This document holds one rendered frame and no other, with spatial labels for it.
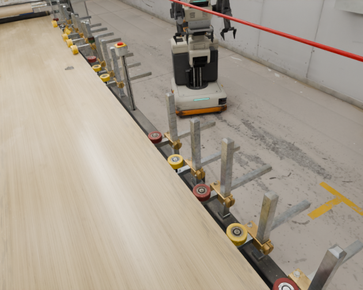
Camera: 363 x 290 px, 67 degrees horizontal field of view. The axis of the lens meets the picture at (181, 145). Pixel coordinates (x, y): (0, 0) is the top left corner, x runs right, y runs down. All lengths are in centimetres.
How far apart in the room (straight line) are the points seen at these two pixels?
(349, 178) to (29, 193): 248
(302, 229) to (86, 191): 162
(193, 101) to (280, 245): 183
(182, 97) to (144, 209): 219
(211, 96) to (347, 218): 183
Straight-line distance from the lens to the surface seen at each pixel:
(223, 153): 111
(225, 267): 104
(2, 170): 171
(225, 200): 128
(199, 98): 323
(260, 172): 142
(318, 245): 228
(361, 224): 253
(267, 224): 109
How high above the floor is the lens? 183
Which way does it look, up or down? 39 degrees down
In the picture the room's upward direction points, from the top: 5 degrees counter-clockwise
